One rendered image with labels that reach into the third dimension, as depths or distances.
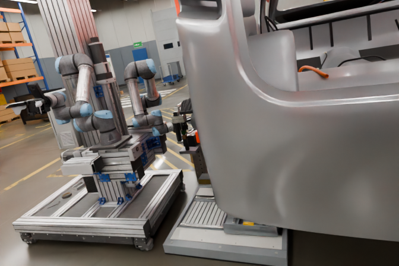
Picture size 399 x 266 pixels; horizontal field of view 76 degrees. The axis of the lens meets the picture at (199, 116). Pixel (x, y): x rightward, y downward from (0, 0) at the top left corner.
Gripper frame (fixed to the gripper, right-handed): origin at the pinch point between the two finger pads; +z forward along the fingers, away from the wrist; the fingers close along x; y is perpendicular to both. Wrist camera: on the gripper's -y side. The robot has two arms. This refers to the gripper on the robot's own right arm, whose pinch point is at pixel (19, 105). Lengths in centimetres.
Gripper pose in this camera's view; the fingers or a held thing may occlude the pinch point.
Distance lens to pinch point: 149.4
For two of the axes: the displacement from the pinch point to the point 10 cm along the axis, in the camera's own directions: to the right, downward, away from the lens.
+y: 0.5, 9.7, 2.6
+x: -10.0, 0.4, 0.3
